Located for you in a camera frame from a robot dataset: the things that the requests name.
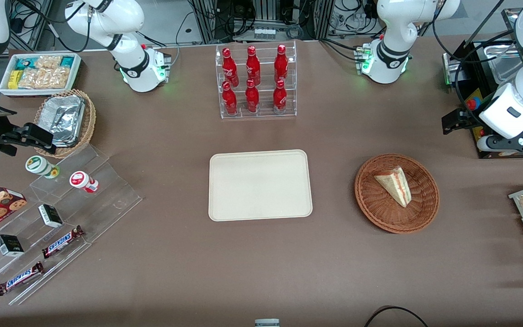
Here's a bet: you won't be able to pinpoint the cream rectangular tray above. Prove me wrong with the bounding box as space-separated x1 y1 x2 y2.
208 149 313 222

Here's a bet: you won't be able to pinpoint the light tan wicker basket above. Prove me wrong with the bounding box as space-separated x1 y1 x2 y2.
34 89 97 159

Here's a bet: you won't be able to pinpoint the silver foil packets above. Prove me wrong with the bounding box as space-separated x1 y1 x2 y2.
40 94 85 148

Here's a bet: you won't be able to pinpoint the black looped cable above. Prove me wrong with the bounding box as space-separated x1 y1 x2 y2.
364 306 429 327

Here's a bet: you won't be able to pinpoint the clear acrylic tiered stand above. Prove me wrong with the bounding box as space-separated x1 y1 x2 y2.
29 144 143 246
0 191 92 306

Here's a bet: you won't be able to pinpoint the black hot dog roller machine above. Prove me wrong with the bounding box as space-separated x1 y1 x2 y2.
442 7 523 159

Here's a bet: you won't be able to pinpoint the white rectangular snack box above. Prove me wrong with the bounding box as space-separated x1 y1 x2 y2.
0 53 82 98

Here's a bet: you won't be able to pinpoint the triangular sandwich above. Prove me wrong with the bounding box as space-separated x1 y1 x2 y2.
374 167 412 208

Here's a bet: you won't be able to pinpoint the round brown wicker basket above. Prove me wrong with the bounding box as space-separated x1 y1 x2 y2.
355 154 440 234

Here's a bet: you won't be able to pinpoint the Snickers chocolate bar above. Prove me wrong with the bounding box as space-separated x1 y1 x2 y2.
0 262 44 296
42 226 85 259

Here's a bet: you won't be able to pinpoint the red cola bottle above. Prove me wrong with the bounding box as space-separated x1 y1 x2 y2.
246 45 261 86
273 79 288 114
274 44 289 84
245 79 260 113
222 48 239 87
222 81 238 116

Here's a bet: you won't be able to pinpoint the green lid yogurt cup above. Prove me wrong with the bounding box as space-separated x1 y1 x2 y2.
25 155 60 179

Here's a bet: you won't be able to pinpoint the clear acrylic bottle rack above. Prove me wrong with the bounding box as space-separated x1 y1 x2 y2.
215 41 297 119

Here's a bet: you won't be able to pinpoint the clear peanut snack bag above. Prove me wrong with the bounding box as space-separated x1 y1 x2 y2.
19 67 70 90
35 55 62 70

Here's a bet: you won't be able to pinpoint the red lid yogurt cup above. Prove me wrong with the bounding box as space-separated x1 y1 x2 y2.
69 171 99 193

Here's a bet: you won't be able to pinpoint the small black carton box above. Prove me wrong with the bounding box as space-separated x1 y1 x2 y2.
38 204 64 228
0 234 25 258

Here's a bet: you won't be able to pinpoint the aluminium equipment rack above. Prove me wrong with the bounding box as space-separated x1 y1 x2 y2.
188 0 335 45

